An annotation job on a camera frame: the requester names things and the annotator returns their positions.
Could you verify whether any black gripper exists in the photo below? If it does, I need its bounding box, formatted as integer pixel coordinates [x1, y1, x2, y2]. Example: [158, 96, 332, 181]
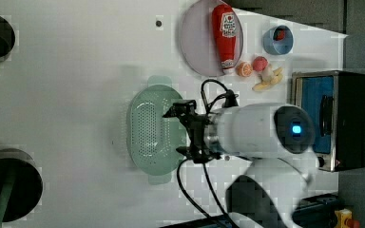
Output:
[163, 100, 221, 163]

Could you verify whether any mint green strainer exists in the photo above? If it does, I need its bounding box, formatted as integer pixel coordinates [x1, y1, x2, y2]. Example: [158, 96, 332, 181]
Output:
[126, 75, 186, 185]

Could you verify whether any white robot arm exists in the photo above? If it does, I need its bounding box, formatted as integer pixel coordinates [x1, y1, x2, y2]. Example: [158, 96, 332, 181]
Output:
[163, 100, 318, 228]

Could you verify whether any orange slice toy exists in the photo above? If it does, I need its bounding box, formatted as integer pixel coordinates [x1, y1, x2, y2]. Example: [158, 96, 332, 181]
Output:
[237, 62, 253, 77]

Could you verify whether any grey round plate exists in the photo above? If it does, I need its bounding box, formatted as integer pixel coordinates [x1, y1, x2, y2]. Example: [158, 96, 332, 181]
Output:
[180, 0, 243, 77]

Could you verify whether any red plush strawberry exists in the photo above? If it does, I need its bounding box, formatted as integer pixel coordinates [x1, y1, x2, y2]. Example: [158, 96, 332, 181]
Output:
[252, 56, 268, 72]

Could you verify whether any yellow plush banana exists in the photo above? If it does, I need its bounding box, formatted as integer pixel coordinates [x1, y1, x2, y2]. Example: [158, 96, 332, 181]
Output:
[253, 65, 283, 92]

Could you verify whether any red plush ketchup bottle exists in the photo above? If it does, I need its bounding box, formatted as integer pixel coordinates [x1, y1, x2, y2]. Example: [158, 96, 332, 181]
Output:
[211, 4, 237, 74]

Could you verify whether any blue bowl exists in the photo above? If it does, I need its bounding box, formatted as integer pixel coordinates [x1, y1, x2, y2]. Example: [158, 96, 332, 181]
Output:
[262, 26, 294, 55]

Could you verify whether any small red toy in bowl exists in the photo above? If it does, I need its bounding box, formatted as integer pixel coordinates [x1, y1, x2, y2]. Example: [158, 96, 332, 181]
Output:
[273, 28, 286, 41]

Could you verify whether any black toaster oven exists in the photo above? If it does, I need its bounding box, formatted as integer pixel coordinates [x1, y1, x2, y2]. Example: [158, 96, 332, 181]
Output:
[290, 70, 365, 172]

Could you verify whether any yellow red emergency button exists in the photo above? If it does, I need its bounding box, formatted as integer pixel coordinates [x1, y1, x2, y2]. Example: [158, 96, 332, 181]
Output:
[335, 209, 360, 228]

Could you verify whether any black pan with green handle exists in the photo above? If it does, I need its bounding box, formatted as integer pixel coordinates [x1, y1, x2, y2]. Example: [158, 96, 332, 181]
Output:
[0, 148, 43, 228]

